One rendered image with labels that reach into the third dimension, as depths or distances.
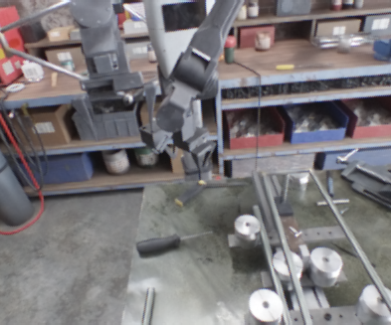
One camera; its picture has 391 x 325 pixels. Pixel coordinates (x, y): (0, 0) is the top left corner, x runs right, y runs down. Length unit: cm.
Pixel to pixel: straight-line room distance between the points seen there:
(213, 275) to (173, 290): 9
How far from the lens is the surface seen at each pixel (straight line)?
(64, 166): 225
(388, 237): 77
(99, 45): 44
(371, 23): 261
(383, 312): 54
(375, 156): 247
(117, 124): 194
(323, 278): 57
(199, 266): 64
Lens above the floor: 141
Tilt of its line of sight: 36 degrees down
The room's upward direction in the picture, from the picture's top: 6 degrees counter-clockwise
